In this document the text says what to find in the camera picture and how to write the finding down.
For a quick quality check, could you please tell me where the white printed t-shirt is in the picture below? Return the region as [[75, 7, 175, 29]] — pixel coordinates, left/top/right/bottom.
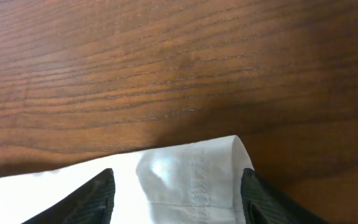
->
[[0, 136, 252, 224]]

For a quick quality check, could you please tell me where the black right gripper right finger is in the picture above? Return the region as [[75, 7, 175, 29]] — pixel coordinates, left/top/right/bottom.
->
[[241, 168, 328, 224]]

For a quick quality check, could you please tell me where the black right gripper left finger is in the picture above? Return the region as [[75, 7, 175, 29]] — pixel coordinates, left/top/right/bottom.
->
[[23, 168, 116, 224]]

